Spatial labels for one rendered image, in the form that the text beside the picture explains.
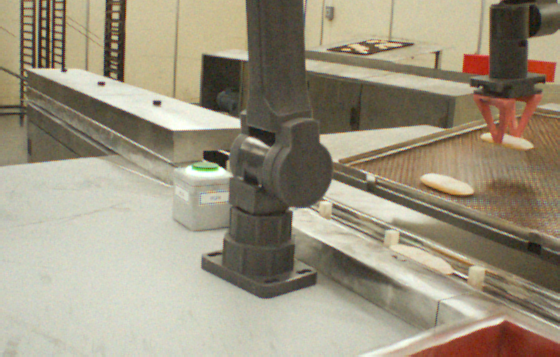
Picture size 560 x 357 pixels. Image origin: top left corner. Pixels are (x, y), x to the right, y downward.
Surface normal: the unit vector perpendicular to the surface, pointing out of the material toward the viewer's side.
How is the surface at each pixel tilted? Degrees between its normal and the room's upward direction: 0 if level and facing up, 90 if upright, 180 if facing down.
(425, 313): 90
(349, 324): 0
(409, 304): 90
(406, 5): 90
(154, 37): 90
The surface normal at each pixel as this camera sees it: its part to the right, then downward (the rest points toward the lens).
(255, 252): -0.04, 0.22
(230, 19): 0.53, 0.22
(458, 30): -0.85, 0.06
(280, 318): 0.07, -0.97
